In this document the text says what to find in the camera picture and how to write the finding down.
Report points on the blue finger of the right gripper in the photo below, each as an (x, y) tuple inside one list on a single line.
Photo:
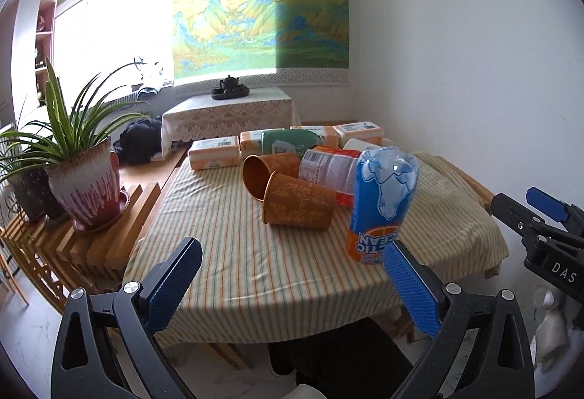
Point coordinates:
[(548, 205), (520, 219)]

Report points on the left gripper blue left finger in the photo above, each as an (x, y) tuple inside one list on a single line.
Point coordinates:
[(145, 308)]

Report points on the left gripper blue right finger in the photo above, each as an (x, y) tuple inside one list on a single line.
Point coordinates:
[(438, 309)]

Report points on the white plastic cup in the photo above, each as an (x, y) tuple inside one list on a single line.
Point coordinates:
[(359, 145)]

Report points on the orange patterned cup front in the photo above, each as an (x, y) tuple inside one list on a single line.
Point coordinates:
[(289, 201)]

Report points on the orange patterned cup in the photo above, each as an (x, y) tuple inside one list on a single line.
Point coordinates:
[(257, 170), (289, 201)]

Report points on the orange patterned cup rear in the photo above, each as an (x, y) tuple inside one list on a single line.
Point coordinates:
[(257, 170)]

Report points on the right white gloved hand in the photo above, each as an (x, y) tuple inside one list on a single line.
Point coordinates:
[(551, 349)]

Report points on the wooden slatted bench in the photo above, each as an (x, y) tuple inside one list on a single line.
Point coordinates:
[(57, 259)]

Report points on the striped table cloth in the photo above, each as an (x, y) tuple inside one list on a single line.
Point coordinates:
[(263, 284)]

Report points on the red white flower pot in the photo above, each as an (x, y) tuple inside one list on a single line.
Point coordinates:
[(88, 188)]

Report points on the dark green flower pot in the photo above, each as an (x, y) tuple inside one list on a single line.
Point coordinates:
[(34, 196)]

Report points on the orange tissue pack right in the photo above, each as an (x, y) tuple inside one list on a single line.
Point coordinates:
[(362, 130)]

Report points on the orange tissue pack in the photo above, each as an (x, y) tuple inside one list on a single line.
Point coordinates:
[(362, 130), (220, 152), (250, 141)]

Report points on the black bag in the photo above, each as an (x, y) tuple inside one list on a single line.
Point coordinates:
[(139, 142)]

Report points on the clear red labelled jar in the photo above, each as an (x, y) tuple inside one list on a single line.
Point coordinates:
[(332, 168)]

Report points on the orange tissue pack left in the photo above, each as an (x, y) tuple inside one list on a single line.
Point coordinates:
[(220, 152)]

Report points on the green spider plant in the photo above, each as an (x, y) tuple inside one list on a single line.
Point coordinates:
[(67, 131)]

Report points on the orange tissue pack middle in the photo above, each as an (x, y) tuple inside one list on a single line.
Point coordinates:
[(250, 141)]

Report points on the lace covered side table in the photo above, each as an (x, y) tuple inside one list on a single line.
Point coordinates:
[(201, 117)]

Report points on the green thermos bottle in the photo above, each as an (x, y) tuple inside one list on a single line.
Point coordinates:
[(296, 141)]

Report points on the black teapot set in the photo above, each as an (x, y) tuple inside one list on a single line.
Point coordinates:
[(229, 88)]

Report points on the landscape painting roller blind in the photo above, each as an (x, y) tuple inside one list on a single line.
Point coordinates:
[(266, 42)]

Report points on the white pink wall shelf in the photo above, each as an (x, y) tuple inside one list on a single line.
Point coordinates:
[(32, 47)]

